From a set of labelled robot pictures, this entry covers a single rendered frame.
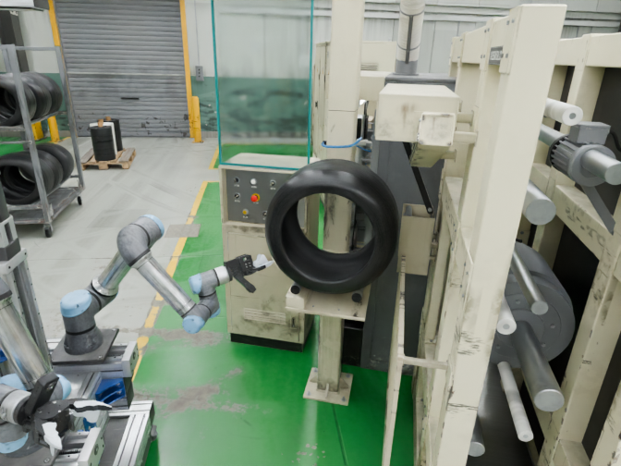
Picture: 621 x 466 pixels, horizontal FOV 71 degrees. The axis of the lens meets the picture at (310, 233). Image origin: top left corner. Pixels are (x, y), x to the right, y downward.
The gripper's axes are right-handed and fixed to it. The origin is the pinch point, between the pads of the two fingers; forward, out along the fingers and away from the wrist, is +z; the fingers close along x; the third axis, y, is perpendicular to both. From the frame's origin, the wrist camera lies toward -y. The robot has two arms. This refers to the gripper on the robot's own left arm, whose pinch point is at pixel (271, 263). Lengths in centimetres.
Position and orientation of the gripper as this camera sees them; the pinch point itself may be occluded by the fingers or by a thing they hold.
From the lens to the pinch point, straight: 191.9
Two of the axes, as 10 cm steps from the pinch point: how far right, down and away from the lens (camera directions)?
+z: 8.7, -2.8, 4.1
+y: -2.5, -9.6, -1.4
